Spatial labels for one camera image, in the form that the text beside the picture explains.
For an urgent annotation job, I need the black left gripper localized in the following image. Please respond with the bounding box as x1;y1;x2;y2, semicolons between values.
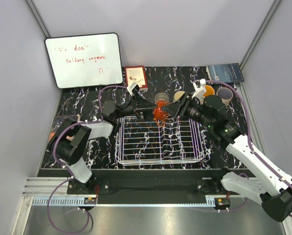
114;90;161;122

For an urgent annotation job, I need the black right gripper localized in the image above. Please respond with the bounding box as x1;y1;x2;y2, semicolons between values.
160;93;213;129

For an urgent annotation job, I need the cream ribbed mug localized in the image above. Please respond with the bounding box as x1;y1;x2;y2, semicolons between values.
173;91;185;102

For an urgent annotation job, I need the orange ceramic mug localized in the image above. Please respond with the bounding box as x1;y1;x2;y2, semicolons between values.
153;99;169;127

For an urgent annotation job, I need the brown and cream cup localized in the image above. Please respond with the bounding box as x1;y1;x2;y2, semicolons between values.
154;93;169;103

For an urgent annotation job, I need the white wire dish rack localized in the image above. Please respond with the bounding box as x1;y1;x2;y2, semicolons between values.
115;116;204;166

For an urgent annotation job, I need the floral iridescent white mug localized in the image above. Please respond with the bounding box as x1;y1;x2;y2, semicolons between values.
203;85;215;97

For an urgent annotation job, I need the pink iridescent mug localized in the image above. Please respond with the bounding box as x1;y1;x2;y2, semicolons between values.
216;87;233;106

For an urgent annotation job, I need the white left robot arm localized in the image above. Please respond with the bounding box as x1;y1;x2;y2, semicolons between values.
47;89;157;194

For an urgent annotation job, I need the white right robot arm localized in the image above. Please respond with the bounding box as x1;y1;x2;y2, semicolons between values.
161;94;292;222

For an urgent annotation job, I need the red and white book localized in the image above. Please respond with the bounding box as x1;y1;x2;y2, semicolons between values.
124;66;148;91

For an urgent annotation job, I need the dark blue book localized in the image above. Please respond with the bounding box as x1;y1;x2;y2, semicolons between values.
206;63;244;84

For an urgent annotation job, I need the white dry-erase board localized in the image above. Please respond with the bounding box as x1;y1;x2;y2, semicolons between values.
45;33;123;89

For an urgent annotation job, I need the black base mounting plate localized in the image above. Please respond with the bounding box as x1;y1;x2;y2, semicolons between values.
67;169;227;206

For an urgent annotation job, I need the Tale of Two Cities book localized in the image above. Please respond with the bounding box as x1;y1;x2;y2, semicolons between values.
50;115;80;135

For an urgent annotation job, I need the grey slotted cable duct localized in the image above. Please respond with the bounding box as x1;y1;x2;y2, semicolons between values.
33;197;231;208

